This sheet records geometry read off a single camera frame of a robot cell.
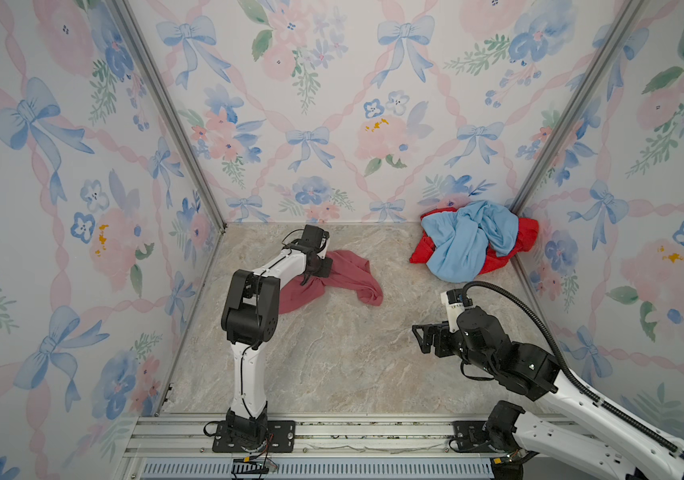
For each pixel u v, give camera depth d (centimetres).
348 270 100
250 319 55
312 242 82
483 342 53
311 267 77
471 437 73
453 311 65
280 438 75
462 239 106
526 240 105
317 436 75
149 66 77
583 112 85
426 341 65
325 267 94
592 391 46
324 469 70
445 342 63
